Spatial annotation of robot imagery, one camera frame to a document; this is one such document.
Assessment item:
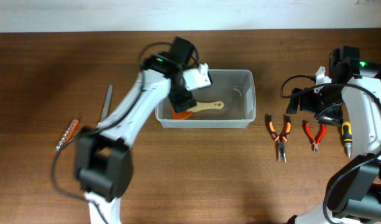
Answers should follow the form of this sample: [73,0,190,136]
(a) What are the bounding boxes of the yellow black screwdriver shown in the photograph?
[341,121,352,158]

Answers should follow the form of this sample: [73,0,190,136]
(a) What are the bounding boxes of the orange scraper wooden handle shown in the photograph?
[172,101,224,119]

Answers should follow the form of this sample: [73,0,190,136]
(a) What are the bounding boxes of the red black cutting pliers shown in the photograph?
[303,120,327,154]

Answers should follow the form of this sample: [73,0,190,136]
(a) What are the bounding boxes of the orange black needle-nose pliers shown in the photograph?
[265,114,292,163]

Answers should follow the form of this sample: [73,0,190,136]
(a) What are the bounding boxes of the clear plastic container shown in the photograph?
[155,69,257,129]

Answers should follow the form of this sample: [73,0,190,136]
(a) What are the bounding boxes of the yellow black metal file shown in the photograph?
[98,85,113,124]

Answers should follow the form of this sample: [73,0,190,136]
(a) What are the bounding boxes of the orange socket bit holder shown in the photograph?
[55,118,80,151]

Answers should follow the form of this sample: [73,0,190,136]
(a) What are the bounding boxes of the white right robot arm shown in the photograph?
[287,46,381,223]

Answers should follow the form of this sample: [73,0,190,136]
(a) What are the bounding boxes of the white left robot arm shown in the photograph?
[73,37,209,223]

